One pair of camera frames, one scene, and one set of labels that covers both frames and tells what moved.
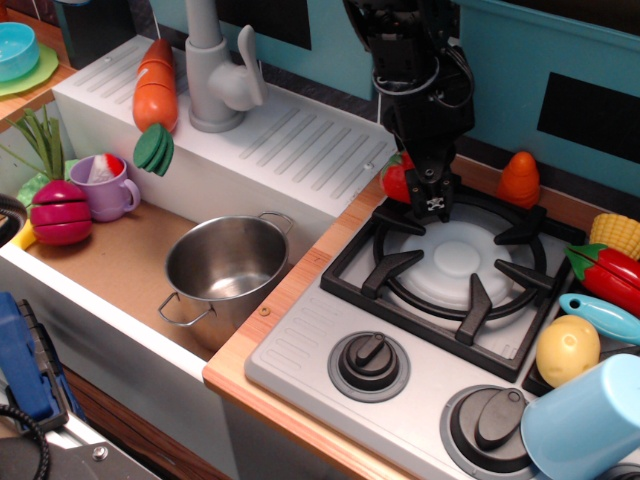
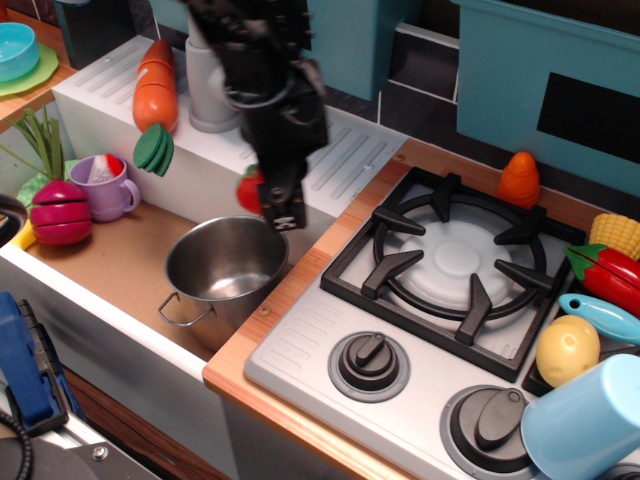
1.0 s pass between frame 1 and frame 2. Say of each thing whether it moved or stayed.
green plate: stayed
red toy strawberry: moved
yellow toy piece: stayed
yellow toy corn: stayed
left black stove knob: stayed
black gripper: moved
